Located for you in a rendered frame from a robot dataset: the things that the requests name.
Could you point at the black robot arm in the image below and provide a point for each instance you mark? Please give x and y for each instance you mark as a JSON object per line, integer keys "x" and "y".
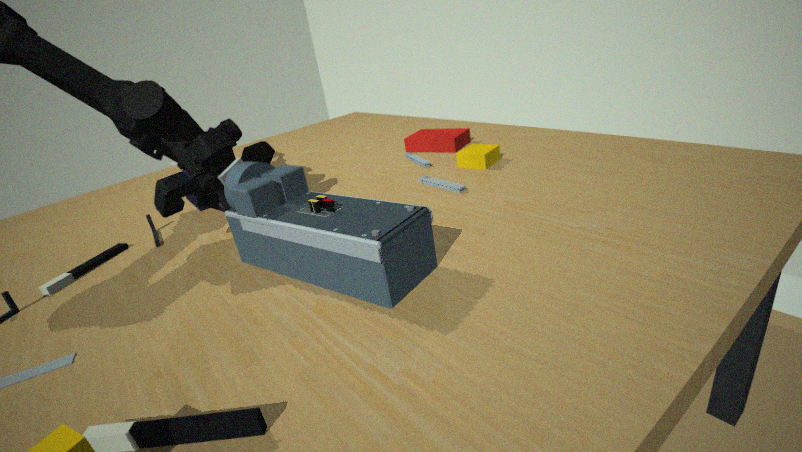
{"x": 143, "y": 112}

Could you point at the red rectangular block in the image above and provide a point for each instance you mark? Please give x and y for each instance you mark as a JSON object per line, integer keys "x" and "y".
{"x": 438, "y": 140}

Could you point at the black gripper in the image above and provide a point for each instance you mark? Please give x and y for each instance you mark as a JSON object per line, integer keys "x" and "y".
{"x": 204, "y": 184}

